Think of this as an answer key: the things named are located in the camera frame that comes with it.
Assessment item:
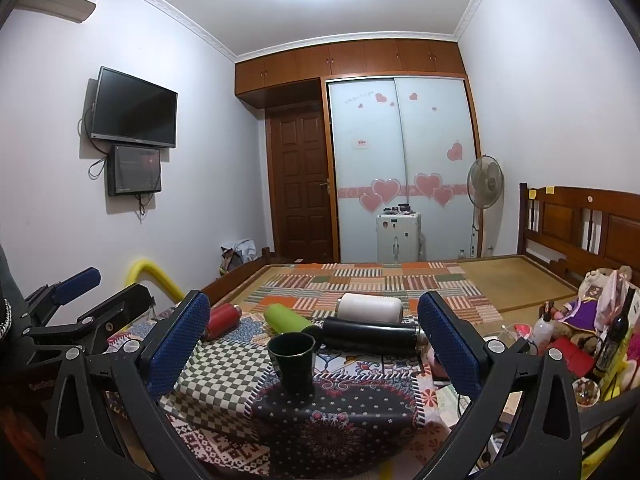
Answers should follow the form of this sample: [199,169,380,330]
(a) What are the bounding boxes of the standing fan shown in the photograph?
[466,155,505,259]

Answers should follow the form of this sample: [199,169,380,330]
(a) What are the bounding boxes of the red bottle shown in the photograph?
[205,304,244,342]

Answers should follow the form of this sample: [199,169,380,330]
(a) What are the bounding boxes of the wooden bed headboard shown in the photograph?
[518,182,640,283]

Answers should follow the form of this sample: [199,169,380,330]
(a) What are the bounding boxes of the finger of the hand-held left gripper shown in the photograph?
[22,266,102,318]
[22,283,153,361]

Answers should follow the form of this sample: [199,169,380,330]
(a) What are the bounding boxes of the red box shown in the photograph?
[546,337,597,377]

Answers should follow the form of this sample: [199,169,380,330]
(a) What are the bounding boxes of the bamboo bed mat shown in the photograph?
[440,255,581,312]

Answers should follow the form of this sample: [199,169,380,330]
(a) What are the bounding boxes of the small glass bowl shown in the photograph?
[571,377,602,407]

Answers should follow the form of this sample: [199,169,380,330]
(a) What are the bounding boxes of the clear plastic bottle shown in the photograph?
[532,310,557,345]

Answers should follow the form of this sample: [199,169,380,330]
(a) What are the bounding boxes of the wooden overhead cabinet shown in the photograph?
[234,37,469,109]

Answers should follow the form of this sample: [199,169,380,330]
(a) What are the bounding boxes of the dark wine bottle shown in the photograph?
[591,287,637,382]

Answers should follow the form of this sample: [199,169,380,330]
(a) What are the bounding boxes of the checkered cloth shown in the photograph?
[162,339,273,417]

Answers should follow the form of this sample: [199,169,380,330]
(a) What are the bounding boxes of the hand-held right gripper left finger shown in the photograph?
[42,290,221,480]

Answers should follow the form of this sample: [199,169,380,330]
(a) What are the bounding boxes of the yellow foam tube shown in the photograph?
[126,258,187,306]

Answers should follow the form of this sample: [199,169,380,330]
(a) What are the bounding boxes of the heart-printed sliding wardrobe doors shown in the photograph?
[325,76,482,264]

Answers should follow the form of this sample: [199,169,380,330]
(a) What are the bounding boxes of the patchwork blanket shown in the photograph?
[240,261,504,327]

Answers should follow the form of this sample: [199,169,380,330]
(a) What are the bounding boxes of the plush toy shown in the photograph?
[550,265,635,346]

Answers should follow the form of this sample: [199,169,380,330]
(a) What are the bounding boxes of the green bottle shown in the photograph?
[263,303,312,334]

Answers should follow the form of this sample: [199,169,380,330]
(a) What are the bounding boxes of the wall television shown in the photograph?
[84,66,179,149]

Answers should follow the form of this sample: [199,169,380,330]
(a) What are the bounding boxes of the brown wooden door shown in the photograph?
[266,105,335,264]

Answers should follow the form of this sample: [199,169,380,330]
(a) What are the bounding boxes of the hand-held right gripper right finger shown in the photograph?
[414,290,588,480]

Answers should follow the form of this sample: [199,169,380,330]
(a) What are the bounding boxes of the black television cable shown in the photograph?
[77,104,113,182]

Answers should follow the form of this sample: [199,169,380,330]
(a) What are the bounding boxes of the black bottle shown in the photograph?
[306,316,430,358]

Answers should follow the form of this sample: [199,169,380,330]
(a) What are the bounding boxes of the wooden bed footboard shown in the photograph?
[199,246,275,307]

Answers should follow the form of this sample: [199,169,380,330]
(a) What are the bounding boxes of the silver suitcase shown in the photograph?
[375,212,422,263]

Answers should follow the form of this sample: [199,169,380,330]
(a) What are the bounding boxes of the small wall monitor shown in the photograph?
[106,144,164,198]

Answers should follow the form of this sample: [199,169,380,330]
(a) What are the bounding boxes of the white bottle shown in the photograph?
[336,292,405,325]

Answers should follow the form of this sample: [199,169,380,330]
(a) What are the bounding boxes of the white air conditioner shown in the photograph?
[17,0,97,24]

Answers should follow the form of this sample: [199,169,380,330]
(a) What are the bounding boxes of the dark floral printed cloth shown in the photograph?
[102,312,466,480]

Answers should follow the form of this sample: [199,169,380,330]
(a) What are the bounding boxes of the dark green cup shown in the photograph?
[267,332,317,396]

